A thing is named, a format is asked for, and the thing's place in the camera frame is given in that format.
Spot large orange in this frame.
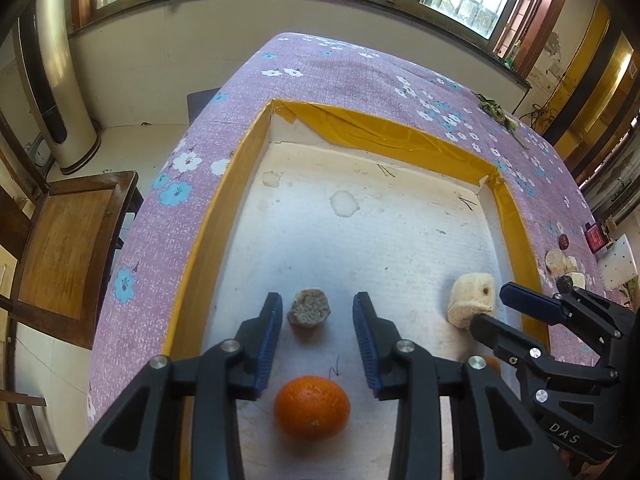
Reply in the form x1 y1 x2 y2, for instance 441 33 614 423
273 375 351 440

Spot red box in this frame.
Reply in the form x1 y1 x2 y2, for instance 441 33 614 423
585 222 608 253

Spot golden wooden cabinet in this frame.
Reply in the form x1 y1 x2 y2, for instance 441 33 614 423
542 5 640 186

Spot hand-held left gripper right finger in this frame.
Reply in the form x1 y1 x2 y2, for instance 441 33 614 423
352 291 576 480

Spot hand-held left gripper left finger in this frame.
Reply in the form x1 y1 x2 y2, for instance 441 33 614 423
59 291 284 480

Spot white dotted cup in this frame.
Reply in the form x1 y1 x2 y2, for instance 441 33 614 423
600 234 640 291

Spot wooden chair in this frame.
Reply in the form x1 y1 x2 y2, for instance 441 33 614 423
10 170 143 351
0 390 66 480

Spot white cardboard tray yellow rim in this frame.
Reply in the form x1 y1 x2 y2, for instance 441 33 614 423
162 99 553 480

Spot green leaves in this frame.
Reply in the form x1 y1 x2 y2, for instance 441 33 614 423
475 92 528 148

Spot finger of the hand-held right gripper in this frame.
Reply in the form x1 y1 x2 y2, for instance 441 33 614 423
469 311 618 385
499 281 638 381

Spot dark stool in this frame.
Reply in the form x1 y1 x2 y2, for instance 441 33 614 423
186 87 223 125

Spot standing air conditioner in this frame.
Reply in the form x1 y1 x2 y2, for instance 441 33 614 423
17 0 101 176

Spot tangled cables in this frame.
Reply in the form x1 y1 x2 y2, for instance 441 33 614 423
520 102 561 123

